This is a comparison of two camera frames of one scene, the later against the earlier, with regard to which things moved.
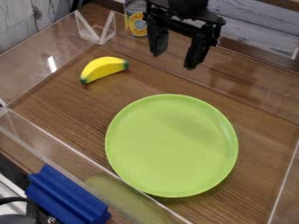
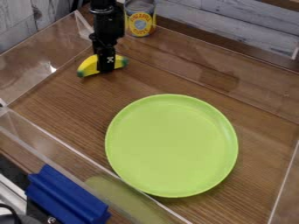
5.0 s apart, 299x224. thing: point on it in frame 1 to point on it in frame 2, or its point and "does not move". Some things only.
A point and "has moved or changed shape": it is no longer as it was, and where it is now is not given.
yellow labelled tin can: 134,17 does not move
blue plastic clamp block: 64,199 does not move
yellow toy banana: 100,67 has moved or changed shape
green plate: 172,144 does not move
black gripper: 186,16 to 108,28
